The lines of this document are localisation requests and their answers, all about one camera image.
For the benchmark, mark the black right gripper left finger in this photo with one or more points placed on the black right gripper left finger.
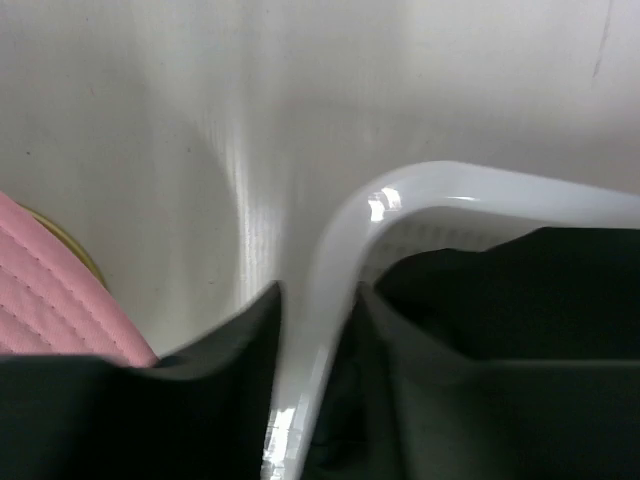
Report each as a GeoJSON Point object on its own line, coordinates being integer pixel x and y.
{"type": "Point", "coordinates": [201, 413]}

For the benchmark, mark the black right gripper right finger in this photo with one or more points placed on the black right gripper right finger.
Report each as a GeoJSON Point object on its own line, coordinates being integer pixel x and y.
{"type": "Point", "coordinates": [414, 396]}

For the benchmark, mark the pink bucket hat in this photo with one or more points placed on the pink bucket hat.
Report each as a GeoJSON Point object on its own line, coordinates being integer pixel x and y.
{"type": "Point", "coordinates": [52, 304]}

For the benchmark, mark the white plastic basket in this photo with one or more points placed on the white plastic basket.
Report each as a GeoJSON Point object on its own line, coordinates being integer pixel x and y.
{"type": "Point", "coordinates": [314, 317]}

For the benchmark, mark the gold wire hat stand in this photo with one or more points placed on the gold wire hat stand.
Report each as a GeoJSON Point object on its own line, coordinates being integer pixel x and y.
{"type": "Point", "coordinates": [70, 243]}

